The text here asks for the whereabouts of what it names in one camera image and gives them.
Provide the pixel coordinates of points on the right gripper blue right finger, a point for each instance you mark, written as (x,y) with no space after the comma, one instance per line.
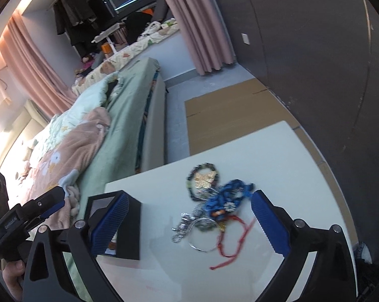
(274,229)

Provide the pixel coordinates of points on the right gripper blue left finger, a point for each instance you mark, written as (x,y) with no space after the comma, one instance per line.
(105,221)

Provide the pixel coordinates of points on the patterned window seat cushion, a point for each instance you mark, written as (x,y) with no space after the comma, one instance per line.
(155,33)

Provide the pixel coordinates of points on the light green pillow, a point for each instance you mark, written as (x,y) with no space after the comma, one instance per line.
(93,97)

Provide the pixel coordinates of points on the black jewelry box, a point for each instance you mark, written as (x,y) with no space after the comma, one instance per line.
(125,243)

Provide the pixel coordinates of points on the gold butterfly pendant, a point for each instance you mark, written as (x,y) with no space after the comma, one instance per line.
(205,180)

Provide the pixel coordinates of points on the hanging dark clothes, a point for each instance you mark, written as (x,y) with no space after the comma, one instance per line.
(81,20)

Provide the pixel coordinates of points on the pink curtain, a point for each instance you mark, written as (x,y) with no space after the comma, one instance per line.
(39,80)
(204,33)

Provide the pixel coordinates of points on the pink floral blanket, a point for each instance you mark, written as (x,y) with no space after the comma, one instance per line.
(63,165)

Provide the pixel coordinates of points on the left hand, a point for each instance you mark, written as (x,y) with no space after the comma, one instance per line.
(11,274)

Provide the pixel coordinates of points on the pink curtain right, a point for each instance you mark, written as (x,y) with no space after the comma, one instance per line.
(204,33)

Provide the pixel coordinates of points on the green bed mattress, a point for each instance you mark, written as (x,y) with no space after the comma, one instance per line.
(136,137)

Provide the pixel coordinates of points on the pink curtain left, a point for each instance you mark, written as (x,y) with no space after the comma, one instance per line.
(39,80)

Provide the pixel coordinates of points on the white wall socket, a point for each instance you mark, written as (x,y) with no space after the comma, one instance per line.
(245,39)

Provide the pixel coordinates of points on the brown cardboard sheet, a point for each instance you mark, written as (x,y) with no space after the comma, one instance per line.
(235,111)

